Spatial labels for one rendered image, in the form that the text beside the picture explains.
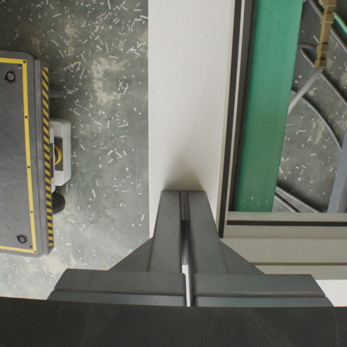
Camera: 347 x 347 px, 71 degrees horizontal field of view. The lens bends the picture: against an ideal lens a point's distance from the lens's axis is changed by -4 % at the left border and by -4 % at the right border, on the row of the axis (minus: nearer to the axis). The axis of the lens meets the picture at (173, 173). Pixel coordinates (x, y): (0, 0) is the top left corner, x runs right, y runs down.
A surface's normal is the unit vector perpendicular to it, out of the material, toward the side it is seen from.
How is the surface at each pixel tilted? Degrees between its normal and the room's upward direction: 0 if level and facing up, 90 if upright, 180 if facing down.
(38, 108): 0
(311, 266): 90
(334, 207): 90
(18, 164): 0
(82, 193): 0
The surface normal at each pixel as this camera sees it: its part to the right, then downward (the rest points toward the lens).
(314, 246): 0.02, -0.96
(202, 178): -0.02, 0.29
